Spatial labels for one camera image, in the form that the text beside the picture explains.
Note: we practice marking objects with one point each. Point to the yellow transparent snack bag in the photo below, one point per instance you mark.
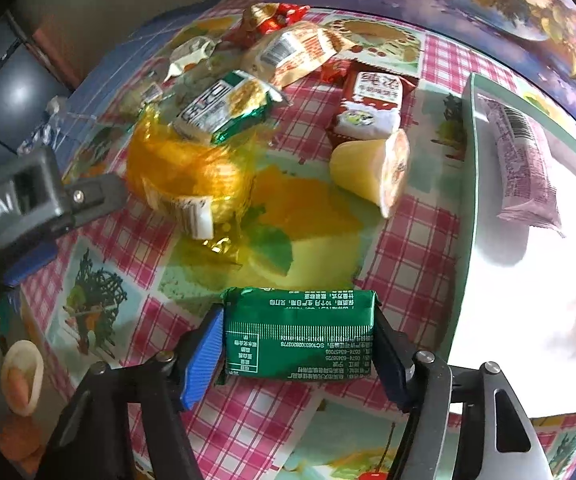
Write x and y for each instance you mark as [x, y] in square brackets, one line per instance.
[188, 175]

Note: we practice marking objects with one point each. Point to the blue and white plastic bag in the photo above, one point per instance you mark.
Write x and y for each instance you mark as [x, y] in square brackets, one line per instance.
[48, 127]

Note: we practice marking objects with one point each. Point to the orange and cream snack packet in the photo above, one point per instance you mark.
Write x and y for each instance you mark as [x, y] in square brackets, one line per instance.
[293, 52]

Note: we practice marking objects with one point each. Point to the small red candy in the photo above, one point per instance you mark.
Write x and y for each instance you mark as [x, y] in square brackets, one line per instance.
[332, 71]

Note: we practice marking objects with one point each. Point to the pink snack packet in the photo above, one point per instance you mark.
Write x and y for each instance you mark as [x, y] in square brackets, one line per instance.
[523, 165]

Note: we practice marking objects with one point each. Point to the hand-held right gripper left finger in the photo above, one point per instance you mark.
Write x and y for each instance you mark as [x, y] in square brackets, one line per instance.
[202, 360]

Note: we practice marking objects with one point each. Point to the green-edged round cracker packet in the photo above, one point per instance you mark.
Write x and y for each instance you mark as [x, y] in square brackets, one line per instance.
[228, 107]

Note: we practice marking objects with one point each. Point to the clear silver snack wrapper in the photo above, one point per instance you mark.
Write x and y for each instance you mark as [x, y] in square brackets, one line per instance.
[193, 55]

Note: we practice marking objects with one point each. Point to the green foil snack packet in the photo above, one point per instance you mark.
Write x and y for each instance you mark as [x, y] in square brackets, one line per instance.
[298, 335]

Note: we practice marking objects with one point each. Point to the yellow jelly cup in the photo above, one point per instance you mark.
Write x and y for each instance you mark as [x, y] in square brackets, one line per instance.
[363, 170]

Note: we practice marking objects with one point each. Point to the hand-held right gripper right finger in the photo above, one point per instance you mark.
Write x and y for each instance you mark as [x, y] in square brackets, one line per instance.
[392, 360]

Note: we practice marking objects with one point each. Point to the reddish brown post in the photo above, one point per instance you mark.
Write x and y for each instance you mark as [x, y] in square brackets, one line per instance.
[55, 55]

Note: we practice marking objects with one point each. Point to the blue plaid sheet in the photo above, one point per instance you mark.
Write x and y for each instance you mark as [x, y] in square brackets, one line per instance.
[113, 55]

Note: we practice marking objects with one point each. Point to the dark television screen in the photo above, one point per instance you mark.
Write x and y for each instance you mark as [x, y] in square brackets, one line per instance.
[8, 95]

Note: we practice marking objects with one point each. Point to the small pale snack packet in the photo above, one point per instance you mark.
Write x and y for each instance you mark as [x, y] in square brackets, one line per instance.
[140, 97]

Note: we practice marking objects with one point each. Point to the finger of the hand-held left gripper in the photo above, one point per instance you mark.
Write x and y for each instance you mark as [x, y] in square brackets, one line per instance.
[99, 197]
[30, 265]

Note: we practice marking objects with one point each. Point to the white tray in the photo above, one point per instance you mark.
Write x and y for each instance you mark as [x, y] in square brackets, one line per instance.
[523, 300]

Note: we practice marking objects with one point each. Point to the red biscuit packet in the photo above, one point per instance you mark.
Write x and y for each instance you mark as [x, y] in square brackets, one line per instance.
[263, 20]

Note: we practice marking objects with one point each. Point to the red and white snack packet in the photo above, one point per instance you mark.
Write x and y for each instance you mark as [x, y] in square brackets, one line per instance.
[370, 102]

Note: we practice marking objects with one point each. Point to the checked fruit print tablecloth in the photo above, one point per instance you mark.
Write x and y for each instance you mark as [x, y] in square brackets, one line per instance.
[393, 260]

